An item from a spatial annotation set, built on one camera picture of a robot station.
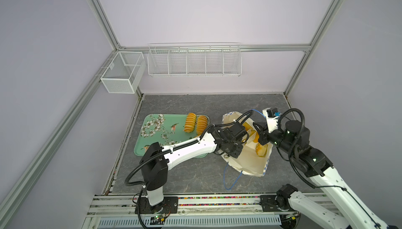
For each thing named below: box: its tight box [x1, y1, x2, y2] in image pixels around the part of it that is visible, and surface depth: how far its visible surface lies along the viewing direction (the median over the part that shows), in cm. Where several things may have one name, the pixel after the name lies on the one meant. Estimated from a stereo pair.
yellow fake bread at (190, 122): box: [184, 112, 197, 133], surface depth 103 cm
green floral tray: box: [134, 113, 201, 156], surface depth 104 cm
